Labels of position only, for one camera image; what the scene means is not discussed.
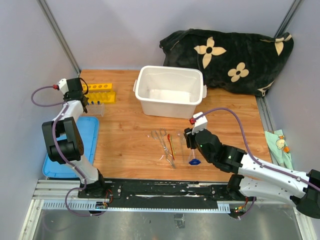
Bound yellow test tube rack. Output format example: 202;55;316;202
86;83;116;105

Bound blue plastic tray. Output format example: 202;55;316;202
42;116;100;179

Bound metal crucible tongs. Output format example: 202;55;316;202
151;128;176;169

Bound red yellow green spatula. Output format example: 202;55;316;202
167;134;175;160

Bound graduated cylinder blue base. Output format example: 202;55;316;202
188;149;201;166

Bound clear acrylic tube rack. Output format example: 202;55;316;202
86;103;105;117

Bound purple cable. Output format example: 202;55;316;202
31;85;108;217
197;107;320;221

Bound black floral blanket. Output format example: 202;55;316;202
159;28;294;97

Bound white plastic bin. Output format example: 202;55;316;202
133;65;207;119

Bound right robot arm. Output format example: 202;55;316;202
184;128;320;219

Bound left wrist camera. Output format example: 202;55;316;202
52;78;69;95

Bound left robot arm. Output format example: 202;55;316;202
41;77;107;198

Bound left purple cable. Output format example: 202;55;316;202
31;85;108;217

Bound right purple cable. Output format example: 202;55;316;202
197;107;320;221

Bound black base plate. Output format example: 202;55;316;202
77;178;247;212

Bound green printed cloth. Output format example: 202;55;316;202
264;129;294;170

